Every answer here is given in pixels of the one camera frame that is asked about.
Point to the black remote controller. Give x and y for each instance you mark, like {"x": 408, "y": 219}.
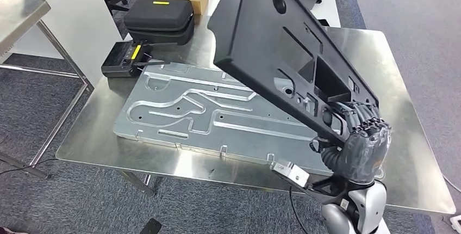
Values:
{"x": 117, "y": 61}

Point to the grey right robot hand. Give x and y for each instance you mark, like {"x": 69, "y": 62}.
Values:
{"x": 367, "y": 149}

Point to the steel side table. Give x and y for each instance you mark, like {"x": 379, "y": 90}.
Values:
{"x": 18, "y": 19}

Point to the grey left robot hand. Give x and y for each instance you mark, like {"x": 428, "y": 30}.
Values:
{"x": 151, "y": 227}

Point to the stamped metal plate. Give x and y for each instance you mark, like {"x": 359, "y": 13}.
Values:
{"x": 187, "y": 131}

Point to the black zip case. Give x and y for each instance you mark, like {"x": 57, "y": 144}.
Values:
{"x": 158, "y": 16}

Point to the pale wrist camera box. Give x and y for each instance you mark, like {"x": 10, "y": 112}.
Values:
{"x": 291, "y": 173}

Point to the black plastic frame part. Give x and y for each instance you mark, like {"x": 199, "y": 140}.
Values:
{"x": 252, "y": 37}

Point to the white cabinet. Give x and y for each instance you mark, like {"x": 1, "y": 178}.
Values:
{"x": 72, "y": 16}

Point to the steel workbench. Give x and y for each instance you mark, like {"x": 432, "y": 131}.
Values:
{"x": 396, "y": 81}

